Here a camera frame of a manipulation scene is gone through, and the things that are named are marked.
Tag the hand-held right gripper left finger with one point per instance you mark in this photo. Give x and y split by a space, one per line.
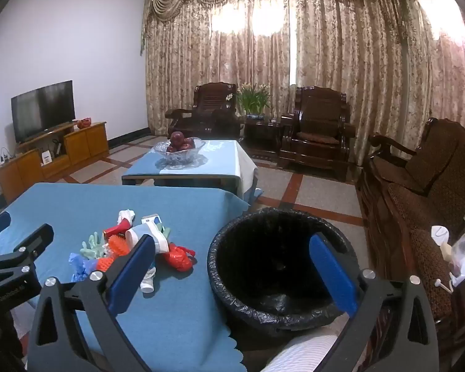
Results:
130 275

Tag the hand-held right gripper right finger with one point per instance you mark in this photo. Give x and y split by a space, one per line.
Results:
333 275

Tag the orange spiky rubber toy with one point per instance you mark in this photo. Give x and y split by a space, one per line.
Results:
117 246

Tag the white paper cup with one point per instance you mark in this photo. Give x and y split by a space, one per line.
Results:
135 236

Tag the green rubber glove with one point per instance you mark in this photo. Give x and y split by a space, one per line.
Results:
93 246

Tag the red plastic bag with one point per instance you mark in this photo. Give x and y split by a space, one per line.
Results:
178 259

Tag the blue rubber glove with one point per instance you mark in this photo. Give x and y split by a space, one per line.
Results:
79 264

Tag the trash bin with black bag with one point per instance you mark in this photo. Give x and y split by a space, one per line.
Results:
255 248

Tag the red paper cup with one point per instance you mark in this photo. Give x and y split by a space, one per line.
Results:
114 232

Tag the white and blue carton box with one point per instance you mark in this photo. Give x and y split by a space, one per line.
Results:
153 221

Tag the crumpled white tissue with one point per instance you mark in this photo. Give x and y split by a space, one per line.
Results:
127 216

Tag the blue tablecloth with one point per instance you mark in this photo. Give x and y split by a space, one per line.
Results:
178 317

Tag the person's white pants leg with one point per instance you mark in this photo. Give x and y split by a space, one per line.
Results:
306 352

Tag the small white box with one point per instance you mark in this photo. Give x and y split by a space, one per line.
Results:
46 158

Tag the coffee table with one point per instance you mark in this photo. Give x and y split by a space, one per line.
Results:
178 178

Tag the wooden television cabinet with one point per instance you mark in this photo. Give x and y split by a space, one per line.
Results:
81 143

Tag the dark wooden sofa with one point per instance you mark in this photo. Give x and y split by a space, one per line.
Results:
418 186

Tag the flat screen television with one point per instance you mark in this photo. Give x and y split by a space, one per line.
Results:
42 110

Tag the glass fruit bowl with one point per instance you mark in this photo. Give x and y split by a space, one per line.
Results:
178 159

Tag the red apple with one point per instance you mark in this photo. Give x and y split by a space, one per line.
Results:
177 138
172 148
186 146

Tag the red basket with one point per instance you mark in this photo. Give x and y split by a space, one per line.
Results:
84 123

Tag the light blue table cloth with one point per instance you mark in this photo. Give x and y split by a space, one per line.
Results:
221 159

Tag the dark wooden armchair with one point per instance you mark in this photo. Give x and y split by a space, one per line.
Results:
209 104
317 124

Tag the dark wooden side table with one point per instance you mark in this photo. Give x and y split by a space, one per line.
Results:
261 135

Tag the potted narcissus plant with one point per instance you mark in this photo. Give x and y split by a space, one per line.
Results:
254 100

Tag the floral beige curtain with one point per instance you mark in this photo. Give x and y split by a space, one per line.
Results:
333 46

